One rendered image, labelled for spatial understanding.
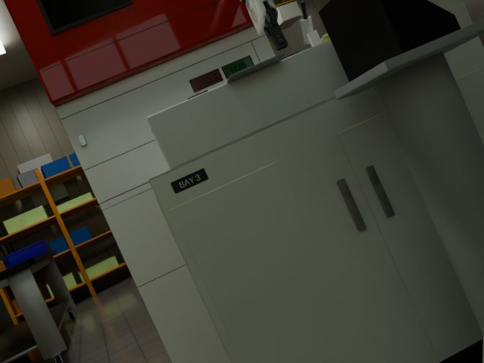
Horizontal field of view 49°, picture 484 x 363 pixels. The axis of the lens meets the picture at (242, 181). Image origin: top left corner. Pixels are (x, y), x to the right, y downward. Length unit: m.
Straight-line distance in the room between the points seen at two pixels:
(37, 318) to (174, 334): 2.20
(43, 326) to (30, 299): 0.21
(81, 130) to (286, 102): 0.86
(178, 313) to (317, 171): 0.86
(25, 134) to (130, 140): 6.64
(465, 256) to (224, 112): 0.65
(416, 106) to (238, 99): 0.44
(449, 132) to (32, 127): 7.75
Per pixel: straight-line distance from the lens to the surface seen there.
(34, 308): 4.07
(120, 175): 1.94
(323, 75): 1.40
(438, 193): 1.19
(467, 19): 1.61
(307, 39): 1.76
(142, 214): 1.93
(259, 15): 1.43
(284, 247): 1.34
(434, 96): 1.16
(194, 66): 2.00
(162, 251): 1.94
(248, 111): 1.34
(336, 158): 1.38
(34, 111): 8.61
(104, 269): 7.79
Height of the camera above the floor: 0.75
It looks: 1 degrees down
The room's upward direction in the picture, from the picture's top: 24 degrees counter-clockwise
